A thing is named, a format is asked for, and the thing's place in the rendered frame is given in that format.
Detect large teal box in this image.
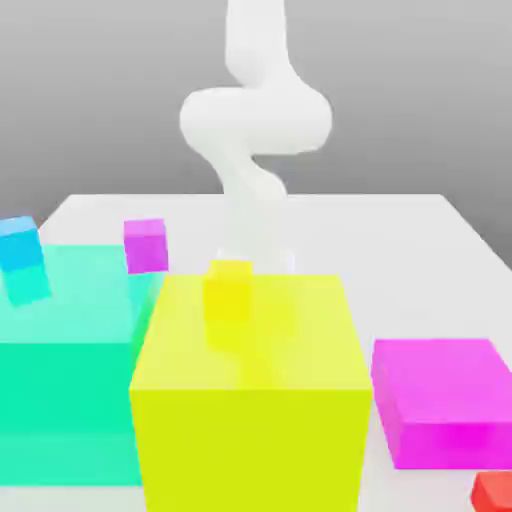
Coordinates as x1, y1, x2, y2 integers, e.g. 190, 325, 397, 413
0, 243, 169, 488

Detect small red cube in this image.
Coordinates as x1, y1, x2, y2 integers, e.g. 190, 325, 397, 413
470, 470, 512, 512

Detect small blue cube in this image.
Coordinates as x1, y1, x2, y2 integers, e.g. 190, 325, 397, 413
0, 215, 45, 274

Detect small purple cube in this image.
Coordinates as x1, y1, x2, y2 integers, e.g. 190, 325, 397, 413
122, 218, 170, 276

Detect small yellow cube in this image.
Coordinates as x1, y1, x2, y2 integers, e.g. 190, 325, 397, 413
202, 259, 255, 322

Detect large magenta box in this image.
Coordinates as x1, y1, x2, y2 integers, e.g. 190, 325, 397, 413
370, 338, 512, 471

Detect large yellow box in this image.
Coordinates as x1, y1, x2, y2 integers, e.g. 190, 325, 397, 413
128, 273, 374, 512

